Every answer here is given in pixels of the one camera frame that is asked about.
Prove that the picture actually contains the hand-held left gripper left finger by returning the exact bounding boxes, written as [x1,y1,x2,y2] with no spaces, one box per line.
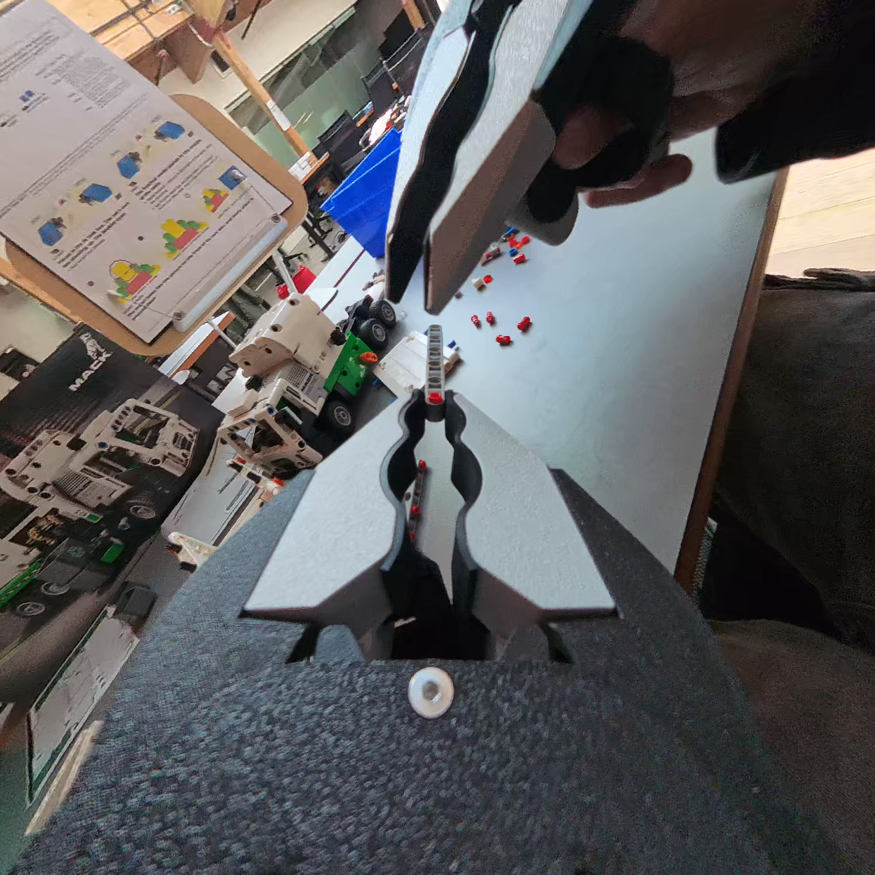
[241,390,425,660]

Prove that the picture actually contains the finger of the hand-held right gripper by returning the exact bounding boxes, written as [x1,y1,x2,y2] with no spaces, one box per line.
[422,0,576,317]
[385,0,494,305]

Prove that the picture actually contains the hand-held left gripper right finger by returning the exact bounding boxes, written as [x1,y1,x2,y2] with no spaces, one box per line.
[443,391,618,660]

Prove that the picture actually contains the white ribbed lego panel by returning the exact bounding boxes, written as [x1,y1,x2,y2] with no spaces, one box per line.
[373,331,462,399]

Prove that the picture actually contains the person's right forearm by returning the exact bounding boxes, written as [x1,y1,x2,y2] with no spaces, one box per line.
[714,0,875,184]

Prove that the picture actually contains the grey red-pinned lego beam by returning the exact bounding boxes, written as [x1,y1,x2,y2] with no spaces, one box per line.
[407,459,430,542]

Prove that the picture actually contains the white curved lego panel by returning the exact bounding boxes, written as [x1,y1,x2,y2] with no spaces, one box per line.
[166,529,221,570]

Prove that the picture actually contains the pile of mixed lego pieces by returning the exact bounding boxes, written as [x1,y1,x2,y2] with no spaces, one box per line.
[472,227,536,292]

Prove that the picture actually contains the white green lego truck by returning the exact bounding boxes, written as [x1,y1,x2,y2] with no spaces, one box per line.
[231,293,399,438]

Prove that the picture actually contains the dark grey lego blocks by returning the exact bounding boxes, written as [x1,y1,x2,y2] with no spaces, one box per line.
[115,584,160,624]

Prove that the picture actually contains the black lego set box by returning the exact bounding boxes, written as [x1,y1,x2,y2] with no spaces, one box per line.
[0,324,226,660]

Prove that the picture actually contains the person's right hand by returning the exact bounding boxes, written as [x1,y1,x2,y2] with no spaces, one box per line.
[584,0,809,210]

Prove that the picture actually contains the black office chair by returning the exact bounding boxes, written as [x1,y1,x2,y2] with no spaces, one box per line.
[316,111,362,165]
[361,60,404,113]

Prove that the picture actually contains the open instruction booklet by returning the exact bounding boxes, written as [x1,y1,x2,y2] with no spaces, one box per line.
[160,468,276,549]

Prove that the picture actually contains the blue plastic bin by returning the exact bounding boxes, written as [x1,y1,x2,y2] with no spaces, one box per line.
[319,126,404,259]

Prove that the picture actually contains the clear acrylic holder bar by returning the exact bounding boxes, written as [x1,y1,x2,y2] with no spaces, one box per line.
[171,217,289,334]

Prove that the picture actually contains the person's dark clothing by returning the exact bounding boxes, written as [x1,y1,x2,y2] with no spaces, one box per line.
[696,268,875,875]

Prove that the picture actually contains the white green-edged paper sheet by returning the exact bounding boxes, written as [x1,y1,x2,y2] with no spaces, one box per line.
[26,605,142,806]

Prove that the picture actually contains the printed instruction sheet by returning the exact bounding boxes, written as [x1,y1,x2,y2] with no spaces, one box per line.
[0,0,294,344]

